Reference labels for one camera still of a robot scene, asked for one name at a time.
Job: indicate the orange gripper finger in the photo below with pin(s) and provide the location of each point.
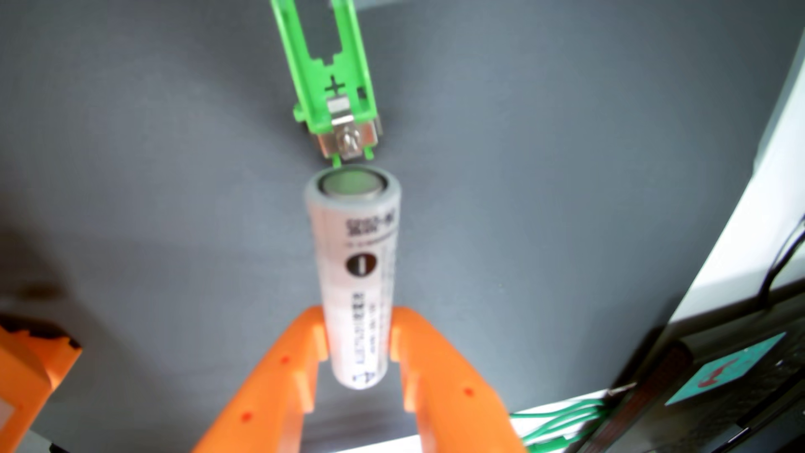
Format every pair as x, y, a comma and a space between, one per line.
453, 390
270, 390

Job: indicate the white cylindrical battery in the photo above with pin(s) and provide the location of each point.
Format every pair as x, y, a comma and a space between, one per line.
355, 277

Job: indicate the orange robot base part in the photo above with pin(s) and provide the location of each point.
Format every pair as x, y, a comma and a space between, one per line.
28, 371

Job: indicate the green battery holder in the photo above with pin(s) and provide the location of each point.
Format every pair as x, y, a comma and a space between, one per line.
321, 88

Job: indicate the dark grey mat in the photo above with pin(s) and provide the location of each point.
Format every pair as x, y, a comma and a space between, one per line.
157, 189

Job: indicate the black Dell laptop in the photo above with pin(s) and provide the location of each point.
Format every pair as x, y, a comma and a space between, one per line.
704, 415

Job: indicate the teal sticker with red mark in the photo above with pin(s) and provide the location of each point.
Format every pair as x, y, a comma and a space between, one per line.
723, 371

